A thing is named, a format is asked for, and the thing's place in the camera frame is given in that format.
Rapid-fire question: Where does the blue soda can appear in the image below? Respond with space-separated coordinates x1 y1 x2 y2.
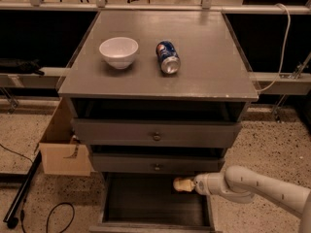
155 41 181 75

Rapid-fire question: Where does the white cable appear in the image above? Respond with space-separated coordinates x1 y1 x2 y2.
256 3 292 94

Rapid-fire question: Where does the grey middle drawer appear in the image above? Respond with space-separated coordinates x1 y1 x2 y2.
90 153 225 175

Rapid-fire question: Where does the black floor rail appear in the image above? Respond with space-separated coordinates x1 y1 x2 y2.
0 152 42 229

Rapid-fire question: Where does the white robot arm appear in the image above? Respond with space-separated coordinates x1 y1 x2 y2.
173 165 311 233

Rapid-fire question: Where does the white bowl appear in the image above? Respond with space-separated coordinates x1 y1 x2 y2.
99 37 139 70

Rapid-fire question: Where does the grey open bottom drawer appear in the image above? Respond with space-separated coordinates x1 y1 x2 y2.
89 173 215 233

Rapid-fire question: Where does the metal railing frame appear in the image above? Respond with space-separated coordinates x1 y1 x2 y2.
0 0 311 17

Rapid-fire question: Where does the grey top drawer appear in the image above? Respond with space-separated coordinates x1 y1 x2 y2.
72 118 241 149

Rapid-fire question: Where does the grey wooden drawer cabinet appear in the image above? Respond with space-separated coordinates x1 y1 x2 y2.
57 9 259 233

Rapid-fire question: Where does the black object on ledge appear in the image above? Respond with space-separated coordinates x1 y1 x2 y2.
0 58 45 76

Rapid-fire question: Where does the cardboard box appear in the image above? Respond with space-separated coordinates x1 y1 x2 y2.
39 99 93 177

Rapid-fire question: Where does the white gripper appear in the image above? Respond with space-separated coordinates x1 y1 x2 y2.
173 173 225 195

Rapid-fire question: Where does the black floor cable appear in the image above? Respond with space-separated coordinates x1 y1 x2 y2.
19 201 76 233

